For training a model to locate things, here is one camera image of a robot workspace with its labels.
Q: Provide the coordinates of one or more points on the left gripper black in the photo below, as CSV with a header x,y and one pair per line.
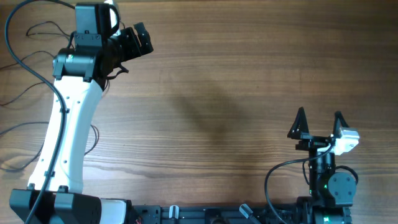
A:
x,y
129,35

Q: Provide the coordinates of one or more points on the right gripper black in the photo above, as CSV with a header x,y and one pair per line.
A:
x,y
312,142

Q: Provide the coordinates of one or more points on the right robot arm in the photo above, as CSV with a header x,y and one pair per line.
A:
x,y
332,187

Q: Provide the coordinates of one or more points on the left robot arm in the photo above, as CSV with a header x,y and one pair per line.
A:
x,y
94,55

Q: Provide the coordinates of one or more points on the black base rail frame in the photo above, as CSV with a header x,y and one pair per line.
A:
x,y
174,214

